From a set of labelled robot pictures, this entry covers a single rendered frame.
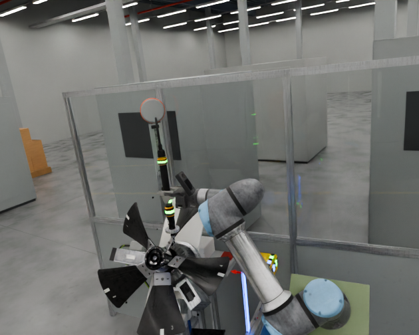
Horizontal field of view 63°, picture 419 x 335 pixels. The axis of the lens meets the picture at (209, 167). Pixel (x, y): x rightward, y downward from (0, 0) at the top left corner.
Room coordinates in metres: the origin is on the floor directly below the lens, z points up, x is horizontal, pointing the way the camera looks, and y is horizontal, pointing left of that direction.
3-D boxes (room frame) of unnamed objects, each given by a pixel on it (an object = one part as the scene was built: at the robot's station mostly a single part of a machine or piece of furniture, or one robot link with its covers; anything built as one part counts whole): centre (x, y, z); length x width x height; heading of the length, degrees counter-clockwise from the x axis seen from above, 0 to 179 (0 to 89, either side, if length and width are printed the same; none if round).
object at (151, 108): (2.22, 0.33, 1.88); 0.17 x 0.15 x 0.16; 64
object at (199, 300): (1.52, 0.15, 0.98); 0.20 x 0.16 x 0.20; 154
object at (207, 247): (2.12, 0.13, 0.91); 0.17 x 0.16 x 0.11; 154
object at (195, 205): (1.47, 0.11, 1.54); 0.12 x 0.08 x 0.09; 64
